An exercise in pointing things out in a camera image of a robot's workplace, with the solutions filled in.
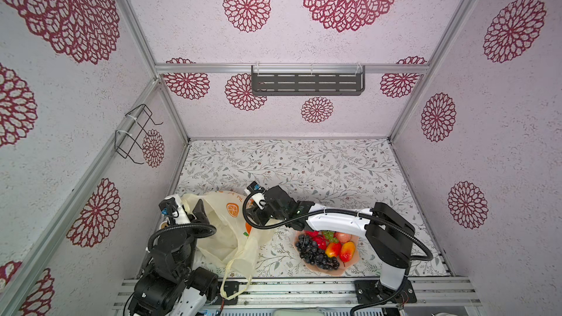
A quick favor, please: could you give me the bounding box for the red fruit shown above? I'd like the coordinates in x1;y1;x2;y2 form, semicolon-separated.
304;231;320;238

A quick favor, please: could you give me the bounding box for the cream plastic bag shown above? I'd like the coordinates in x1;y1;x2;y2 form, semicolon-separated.
181;191;275;282

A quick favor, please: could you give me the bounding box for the dark purple grape bunch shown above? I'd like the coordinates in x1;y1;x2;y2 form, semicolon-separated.
294;234;340;272

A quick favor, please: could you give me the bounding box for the green grape bunch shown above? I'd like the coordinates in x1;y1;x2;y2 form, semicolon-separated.
321;231;340;244

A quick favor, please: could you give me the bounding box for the red yellow mango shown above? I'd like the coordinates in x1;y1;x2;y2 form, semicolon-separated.
325;243;342;260

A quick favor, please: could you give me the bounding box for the red yellow peach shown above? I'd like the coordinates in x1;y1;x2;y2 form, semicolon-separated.
339;241;356;263

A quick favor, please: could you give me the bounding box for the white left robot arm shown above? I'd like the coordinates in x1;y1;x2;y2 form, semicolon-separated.
122;195;219;315

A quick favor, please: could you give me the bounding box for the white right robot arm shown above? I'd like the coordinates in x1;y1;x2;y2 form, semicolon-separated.
242;181;415;291

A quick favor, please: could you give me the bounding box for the pink scalloped bowl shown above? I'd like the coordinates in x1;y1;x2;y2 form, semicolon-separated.
294;231;359;277

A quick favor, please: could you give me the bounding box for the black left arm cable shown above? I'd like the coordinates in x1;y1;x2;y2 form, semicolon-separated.
146;222;217;251

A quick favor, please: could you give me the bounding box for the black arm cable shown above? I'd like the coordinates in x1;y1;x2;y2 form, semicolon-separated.
146;222;217;251
241;189;434;316

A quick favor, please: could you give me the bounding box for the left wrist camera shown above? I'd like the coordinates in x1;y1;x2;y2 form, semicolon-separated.
159;194;190;225

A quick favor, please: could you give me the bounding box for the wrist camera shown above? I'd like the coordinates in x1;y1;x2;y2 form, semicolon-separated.
159;194;190;225
244;181;266;209

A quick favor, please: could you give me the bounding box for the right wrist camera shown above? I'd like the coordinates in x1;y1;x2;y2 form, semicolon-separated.
244;181;266;209

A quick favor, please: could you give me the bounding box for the black wire wall rack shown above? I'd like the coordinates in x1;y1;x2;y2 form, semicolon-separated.
114;104;165;168

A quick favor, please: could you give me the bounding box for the grey wall shelf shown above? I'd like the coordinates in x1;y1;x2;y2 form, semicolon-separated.
250;66;365;97

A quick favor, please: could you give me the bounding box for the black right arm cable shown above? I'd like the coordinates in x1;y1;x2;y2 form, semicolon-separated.
241;189;434;316

